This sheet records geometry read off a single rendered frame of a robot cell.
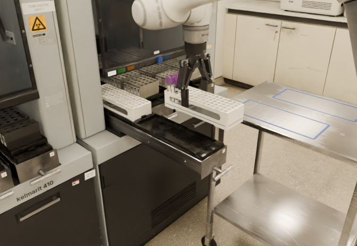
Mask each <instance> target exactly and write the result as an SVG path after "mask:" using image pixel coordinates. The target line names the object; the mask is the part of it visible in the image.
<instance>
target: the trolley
mask: <svg viewBox="0 0 357 246"><path fill-rule="evenodd" d="M230 100H233V101H236V102H239V103H242V104H244V114H243V122H241V123H242V124H244V125H247V126H249V127H252V128H254V129H257V130H259V132H258V141H257V149H256V157H255V162H254V171H253V176H252V177H250V178H249V179H248V180H247V181H245V182H244V183H243V184H242V185H241V186H240V187H238V188H237V189H236V190H235V191H234V192H232V193H231V194H230V195H229V196H228V197H226V198H225V199H224V200H223V201H222V202H220V203H219V204H218V205H217V206H216V207H214V202H215V185H216V182H214V181H213V177H215V176H216V172H215V171H213V172H212V173H210V174H209V182H208V203H207V224H206V235H205V236H204V237H202V239H201V243H202V246H217V244H216V242H215V240H214V235H213V219H214V214H216V215H217V216H219V217H221V218H222V219H224V220H226V221H227V222H229V223H230V224H232V225H234V226H235V227H237V228H239V229H240V230H242V231H243V232H245V233H246V234H248V235H250V236H251V237H253V238H255V239H256V240H258V241H259V242H261V243H263V244H264V245H266V246H351V245H352V243H353V242H354V240H355V238H356V236H357V219H356V216H357V182H356V185H355V188H354V192H353V195H352V199H351V202H350V206H349V208H348V212H347V214H345V213H342V212H340V211H338V210H336V209H334V208H332V207H330V206H328V205H326V204H323V203H321V202H319V201H317V200H315V199H312V198H310V197H308V196H306V195H304V194H302V193H300V192H298V191H296V190H293V189H291V188H289V187H287V186H285V185H283V184H281V183H279V182H276V181H274V180H272V179H270V178H268V177H266V176H264V175H262V174H260V173H259V170H260V162H261V154H262V146H263V141H264V134H265V132H266V133H268V134H271V135H273V136H276V137H278V138H281V139H284V140H286V141H289V142H292V143H294V144H297V145H299V146H302V147H305V148H308V149H310V150H313V151H316V152H318V153H321V154H323V155H326V156H328V157H331V158H334V159H337V160H340V161H342V162H345V163H347V164H350V165H352V166H355V167H357V104H354V103H349V102H346V101H343V100H339V99H335V98H331V97H327V96H323V95H320V94H316V93H313V92H309V91H305V90H301V89H297V88H293V87H289V86H286V85H283V84H279V83H275V82H271V81H265V82H263V83H261V84H259V85H257V86H255V87H253V88H251V89H249V90H247V91H245V92H243V93H241V94H239V95H237V96H235V97H233V98H231V99H230Z"/></svg>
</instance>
